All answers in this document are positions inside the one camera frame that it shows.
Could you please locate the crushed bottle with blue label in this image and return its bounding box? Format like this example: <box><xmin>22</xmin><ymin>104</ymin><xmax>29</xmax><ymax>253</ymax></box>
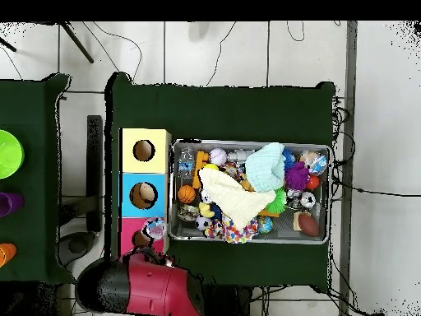
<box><xmin>141</xmin><ymin>216</ymin><xmax>168</xmax><ymax>240</ymax></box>

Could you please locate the clear plastic bottle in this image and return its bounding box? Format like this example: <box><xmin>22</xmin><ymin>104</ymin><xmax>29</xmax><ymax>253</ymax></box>
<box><xmin>298</xmin><ymin>150</ymin><xmax>329</xmax><ymax>176</ymax></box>

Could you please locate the brown toy football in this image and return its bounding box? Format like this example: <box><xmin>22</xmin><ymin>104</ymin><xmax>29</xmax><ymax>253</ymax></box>
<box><xmin>297</xmin><ymin>213</ymin><xmax>321</xmax><ymax>238</ymax></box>

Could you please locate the silver mesh bin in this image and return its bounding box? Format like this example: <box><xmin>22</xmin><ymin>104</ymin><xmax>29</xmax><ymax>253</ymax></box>
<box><xmin>168</xmin><ymin>139</ymin><xmax>332</xmax><ymax>245</ymax></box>

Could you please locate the wooden box with three holes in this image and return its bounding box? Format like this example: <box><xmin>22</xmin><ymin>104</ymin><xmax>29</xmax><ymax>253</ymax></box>
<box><xmin>118</xmin><ymin>128</ymin><xmax>172</xmax><ymax>263</ymax></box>

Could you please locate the white toy baseball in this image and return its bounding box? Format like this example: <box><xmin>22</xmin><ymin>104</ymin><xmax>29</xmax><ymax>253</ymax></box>
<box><xmin>208</xmin><ymin>147</ymin><xmax>228</xmax><ymax>166</ymax></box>

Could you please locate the small clear water bottle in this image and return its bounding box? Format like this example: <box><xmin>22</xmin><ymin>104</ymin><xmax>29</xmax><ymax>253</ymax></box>
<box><xmin>177</xmin><ymin>146</ymin><xmax>196</xmax><ymax>180</ymax></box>

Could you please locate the orange toy basketball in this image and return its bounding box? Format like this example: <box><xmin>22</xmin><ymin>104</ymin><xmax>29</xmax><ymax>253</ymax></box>
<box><xmin>177</xmin><ymin>184</ymin><xmax>197</xmax><ymax>205</ymax></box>

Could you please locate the cream waffle cloth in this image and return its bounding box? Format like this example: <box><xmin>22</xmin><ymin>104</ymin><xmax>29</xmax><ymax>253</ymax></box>
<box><xmin>198</xmin><ymin>167</ymin><xmax>278</xmax><ymax>232</ymax></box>

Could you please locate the mint waffle cloth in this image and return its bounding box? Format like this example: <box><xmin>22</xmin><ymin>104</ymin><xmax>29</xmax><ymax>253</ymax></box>
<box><xmin>244</xmin><ymin>142</ymin><xmax>286</xmax><ymax>193</ymax></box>

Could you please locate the colourful patterned cloth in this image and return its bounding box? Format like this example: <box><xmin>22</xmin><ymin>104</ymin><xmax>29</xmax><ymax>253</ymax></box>
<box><xmin>204</xmin><ymin>216</ymin><xmax>261</xmax><ymax>244</ymax></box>

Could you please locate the purple spiky rubber toy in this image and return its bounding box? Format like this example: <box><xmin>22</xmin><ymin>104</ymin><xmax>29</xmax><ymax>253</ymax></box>
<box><xmin>284</xmin><ymin>160</ymin><xmax>311</xmax><ymax>192</ymax></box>

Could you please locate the black tripod leg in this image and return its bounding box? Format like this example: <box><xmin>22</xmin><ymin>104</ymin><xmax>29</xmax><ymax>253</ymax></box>
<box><xmin>59</xmin><ymin>21</ymin><xmax>95</xmax><ymax>64</ymax></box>

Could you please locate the dark green side tablecloth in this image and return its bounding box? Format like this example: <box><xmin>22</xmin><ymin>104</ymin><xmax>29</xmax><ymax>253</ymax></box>
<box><xmin>0</xmin><ymin>72</ymin><xmax>77</xmax><ymax>286</ymax></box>

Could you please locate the bright green bowl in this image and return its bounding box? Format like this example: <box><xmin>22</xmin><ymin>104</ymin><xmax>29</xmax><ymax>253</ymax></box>
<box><xmin>0</xmin><ymin>128</ymin><xmax>25</xmax><ymax>180</ymax></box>

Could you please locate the purple plastic cup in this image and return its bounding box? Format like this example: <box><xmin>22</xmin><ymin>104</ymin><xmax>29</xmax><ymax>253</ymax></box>
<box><xmin>0</xmin><ymin>192</ymin><xmax>25</xmax><ymax>217</ymax></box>

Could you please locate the orange plastic cup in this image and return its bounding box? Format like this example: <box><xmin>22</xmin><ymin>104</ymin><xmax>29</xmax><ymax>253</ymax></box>
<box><xmin>0</xmin><ymin>243</ymin><xmax>17</xmax><ymax>268</ymax></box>

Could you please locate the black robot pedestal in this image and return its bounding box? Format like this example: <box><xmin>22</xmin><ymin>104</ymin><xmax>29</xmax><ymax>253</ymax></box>
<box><xmin>203</xmin><ymin>284</ymin><xmax>252</xmax><ymax>316</ymax></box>

